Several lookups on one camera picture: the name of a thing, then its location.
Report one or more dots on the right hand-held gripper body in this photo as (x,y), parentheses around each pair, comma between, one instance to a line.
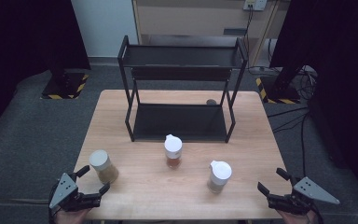
(307,189)

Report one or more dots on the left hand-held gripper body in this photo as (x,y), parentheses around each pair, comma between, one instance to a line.
(64,189)

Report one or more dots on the grey lid spice jar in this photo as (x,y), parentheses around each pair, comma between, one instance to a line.
(101,161)

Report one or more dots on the white lid brown spice jar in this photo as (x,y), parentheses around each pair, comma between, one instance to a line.
(173,147)

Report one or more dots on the black metal shelf rack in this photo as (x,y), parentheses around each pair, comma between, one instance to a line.
(180,121)

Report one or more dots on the person's left hand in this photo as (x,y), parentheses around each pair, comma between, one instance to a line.
(70,217)

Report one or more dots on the person's right hand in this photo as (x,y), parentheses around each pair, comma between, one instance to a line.
(301,219)

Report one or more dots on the white lid pale spice jar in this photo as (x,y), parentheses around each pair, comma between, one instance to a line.
(220,172)

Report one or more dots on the black stand with striped base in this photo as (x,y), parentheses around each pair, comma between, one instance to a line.
(281,91)
(63,87)

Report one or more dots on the small grey round disc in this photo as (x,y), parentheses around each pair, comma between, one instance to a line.
(211,101)

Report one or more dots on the black curtain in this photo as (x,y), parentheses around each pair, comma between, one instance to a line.
(18,40)
(345,62)

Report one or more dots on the beige wooden cabinet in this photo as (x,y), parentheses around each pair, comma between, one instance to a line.
(192,18)

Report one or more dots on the white wall power outlet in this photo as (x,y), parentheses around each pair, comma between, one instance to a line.
(254,4)

